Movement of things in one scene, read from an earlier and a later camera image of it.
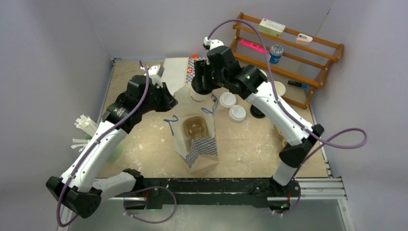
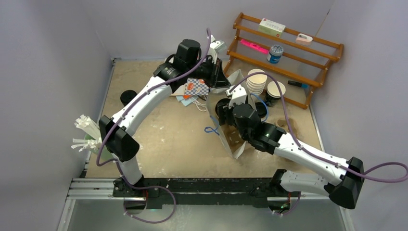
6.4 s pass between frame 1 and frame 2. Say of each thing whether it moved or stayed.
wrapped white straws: stayed
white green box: stayed
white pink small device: stayed
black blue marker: stayed
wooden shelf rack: stayed
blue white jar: stayed
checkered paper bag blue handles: moved
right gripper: moved
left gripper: moved
